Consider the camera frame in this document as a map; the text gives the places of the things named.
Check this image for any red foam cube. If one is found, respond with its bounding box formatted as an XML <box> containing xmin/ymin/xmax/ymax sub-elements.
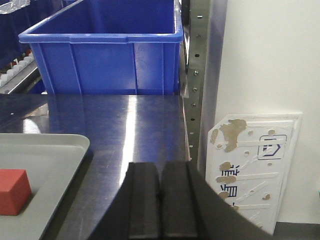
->
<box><xmin>0</xmin><ymin>169</ymin><xmax>32</xmax><ymax>216</ymax></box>

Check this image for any grey metal tray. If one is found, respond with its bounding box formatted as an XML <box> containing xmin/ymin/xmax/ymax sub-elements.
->
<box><xmin>0</xmin><ymin>133</ymin><xmax>90</xmax><ymax>240</ymax></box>

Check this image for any roller conveyor rail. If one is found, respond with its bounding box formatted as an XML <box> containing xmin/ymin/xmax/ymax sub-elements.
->
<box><xmin>0</xmin><ymin>52</ymin><xmax>41</xmax><ymax>95</ymax></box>

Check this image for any clear plastic bag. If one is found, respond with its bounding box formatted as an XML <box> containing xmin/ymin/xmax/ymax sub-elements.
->
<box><xmin>0</xmin><ymin>0</ymin><xmax>30</xmax><ymax>15</ymax></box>

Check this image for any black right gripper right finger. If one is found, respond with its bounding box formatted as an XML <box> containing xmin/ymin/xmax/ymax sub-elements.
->
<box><xmin>161</xmin><ymin>161</ymin><xmax>198</xmax><ymax>238</ymax></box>

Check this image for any blue plastic bin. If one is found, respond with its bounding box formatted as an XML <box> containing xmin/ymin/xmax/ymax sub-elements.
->
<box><xmin>19</xmin><ymin>0</ymin><xmax>184</xmax><ymax>95</ymax></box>
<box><xmin>0</xmin><ymin>0</ymin><xmax>73</xmax><ymax>68</ymax></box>

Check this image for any blue plastic bin left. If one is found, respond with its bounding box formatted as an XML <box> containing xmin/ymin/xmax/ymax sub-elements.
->
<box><xmin>0</xmin><ymin>0</ymin><xmax>73</xmax><ymax>68</ymax></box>

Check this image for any white foam board panel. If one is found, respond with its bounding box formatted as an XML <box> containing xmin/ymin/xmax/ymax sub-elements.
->
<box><xmin>205</xmin><ymin>112</ymin><xmax>303</xmax><ymax>234</ymax></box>

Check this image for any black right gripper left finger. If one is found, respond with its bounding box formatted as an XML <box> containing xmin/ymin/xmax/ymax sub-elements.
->
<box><xmin>128</xmin><ymin>162</ymin><xmax>160</xmax><ymax>239</ymax></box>

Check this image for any blue plastic bin right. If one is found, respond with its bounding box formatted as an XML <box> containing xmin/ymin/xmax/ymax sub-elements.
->
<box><xmin>19</xmin><ymin>0</ymin><xmax>184</xmax><ymax>95</ymax></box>

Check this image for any perforated metal shelf post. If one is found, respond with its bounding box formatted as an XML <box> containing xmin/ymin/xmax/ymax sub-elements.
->
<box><xmin>181</xmin><ymin>0</ymin><xmax>228</xmax><ymax>173</ymax></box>

